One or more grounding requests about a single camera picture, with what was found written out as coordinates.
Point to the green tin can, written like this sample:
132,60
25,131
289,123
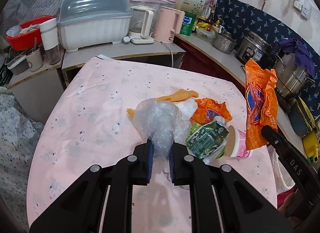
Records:
186,24

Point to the white cardboard box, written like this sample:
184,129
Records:
187,0

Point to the yellow pot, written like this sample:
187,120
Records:
311,145

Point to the red plastic basin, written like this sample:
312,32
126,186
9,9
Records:
22,41

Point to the pink paper cup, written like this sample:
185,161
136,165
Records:
240,145

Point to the pink printed tablecloth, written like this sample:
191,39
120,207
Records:
100,113

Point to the white crumpled plastic bag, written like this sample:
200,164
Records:
187,106

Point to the white lined trash bin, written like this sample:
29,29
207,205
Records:
280,173

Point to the dark sauce bottle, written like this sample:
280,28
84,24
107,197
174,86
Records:
211,21

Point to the black induction cooker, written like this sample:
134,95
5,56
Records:
287,103

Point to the blue grey basin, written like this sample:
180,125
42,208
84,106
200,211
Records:
300,123

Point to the grey floral cloth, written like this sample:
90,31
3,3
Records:
15,135

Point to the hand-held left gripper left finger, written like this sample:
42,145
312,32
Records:
149,163

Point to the white blender cup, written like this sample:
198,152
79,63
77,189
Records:
48,32

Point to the white power plug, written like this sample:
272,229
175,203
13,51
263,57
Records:
127,39

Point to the grey plastic tray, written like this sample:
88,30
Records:
17,66

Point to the white wall switch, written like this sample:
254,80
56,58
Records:
305,12

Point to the yellow cap bottle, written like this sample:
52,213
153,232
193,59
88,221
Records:
217,26

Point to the large steel pot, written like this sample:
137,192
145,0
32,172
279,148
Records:
290,77

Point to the cream mug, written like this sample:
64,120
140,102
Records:
35,60

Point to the steel rice cooker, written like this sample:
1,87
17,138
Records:
252,50

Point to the dish cabinet with grey lid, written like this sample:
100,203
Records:
95,32

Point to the steel bowl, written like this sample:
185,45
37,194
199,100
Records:
223,44

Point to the dark green capped carton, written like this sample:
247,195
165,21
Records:
205,140

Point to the glass food container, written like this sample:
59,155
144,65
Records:
203,34

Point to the orange snack wrapper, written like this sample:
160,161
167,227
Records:
260,98
212,110

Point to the white wall socket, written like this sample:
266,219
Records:
297,5

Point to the yellow label jar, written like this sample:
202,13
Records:
203,26

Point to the purple cloth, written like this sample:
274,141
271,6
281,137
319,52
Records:
302,55

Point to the dark red cloth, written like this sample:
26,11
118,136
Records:
200,57

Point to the pink electric kettle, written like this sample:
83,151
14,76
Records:
166,25

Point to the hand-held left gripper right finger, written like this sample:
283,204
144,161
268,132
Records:
172,165

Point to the clear plastic bag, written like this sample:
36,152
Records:
155,120

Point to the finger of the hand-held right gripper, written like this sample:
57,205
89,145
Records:
282,145

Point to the grey top cabinet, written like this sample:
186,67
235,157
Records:
112,52

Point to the curved white counter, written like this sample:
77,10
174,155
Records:
225,60

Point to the blue patterned cloth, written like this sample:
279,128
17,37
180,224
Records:
250,15

